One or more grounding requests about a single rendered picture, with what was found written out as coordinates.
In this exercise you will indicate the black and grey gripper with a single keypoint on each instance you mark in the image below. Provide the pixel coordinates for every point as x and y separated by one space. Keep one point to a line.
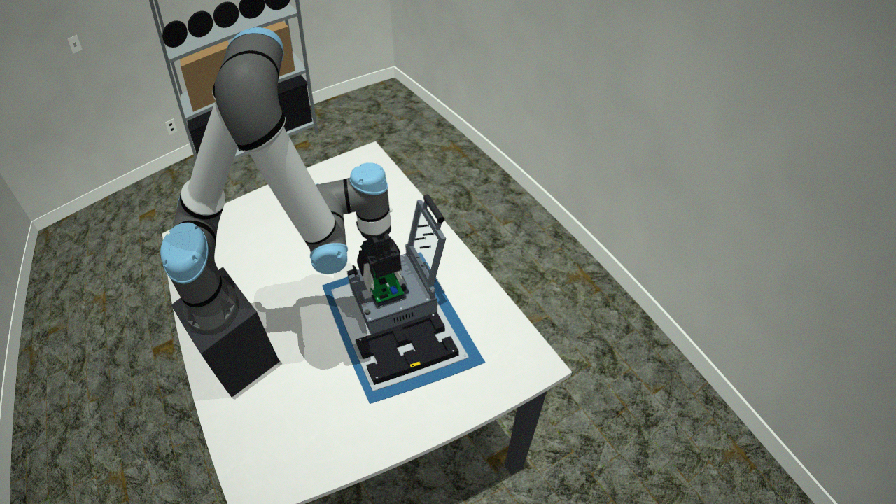
383 263

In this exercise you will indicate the green circuit board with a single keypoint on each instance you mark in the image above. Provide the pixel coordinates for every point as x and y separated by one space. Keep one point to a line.
386 287

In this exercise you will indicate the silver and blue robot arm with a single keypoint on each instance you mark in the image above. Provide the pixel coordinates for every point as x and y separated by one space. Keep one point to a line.
246 115

